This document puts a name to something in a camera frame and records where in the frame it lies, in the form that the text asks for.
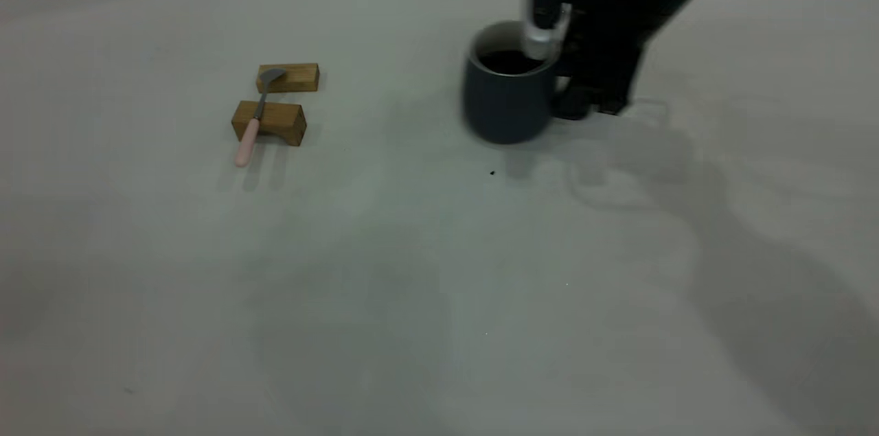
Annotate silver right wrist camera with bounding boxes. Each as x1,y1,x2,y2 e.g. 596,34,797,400
521,0,572,60

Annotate pink handled metal spoon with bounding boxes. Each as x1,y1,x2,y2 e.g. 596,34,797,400
234,68,288,169

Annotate arched wooden block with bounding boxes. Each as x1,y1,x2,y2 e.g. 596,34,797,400
231,100,308,147

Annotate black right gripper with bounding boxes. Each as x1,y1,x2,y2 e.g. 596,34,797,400
551,0,677,121

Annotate dark grey ceramic mug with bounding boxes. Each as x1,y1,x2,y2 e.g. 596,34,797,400
462,21,572,146

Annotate flat rectangular wooden block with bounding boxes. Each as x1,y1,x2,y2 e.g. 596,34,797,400
256,63,321,94

